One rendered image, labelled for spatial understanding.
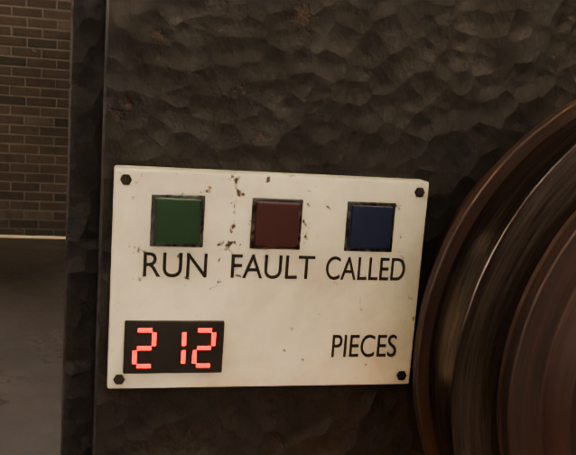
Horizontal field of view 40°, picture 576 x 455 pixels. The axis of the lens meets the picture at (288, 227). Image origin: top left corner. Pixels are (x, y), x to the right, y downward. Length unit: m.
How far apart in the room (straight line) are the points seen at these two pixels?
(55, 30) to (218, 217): 6.00
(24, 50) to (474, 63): 6.02
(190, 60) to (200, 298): 0.19
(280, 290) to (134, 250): 0.12
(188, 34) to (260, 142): 0.10
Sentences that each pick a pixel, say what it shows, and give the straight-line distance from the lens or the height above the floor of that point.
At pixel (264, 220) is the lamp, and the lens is 0.64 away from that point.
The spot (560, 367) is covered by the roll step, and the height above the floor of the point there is 1.13.
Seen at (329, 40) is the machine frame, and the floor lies 1.35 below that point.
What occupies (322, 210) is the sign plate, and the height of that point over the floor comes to 1.21.
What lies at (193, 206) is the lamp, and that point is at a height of 1.21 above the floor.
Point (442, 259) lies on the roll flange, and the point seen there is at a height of 1.19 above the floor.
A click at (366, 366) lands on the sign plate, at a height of 1.08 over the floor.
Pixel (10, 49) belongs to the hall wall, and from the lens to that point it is 6.63.
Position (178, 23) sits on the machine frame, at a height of 1.35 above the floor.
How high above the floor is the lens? 1.31
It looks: 10 degrees down
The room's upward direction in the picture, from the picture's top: 4 degrees clockwise
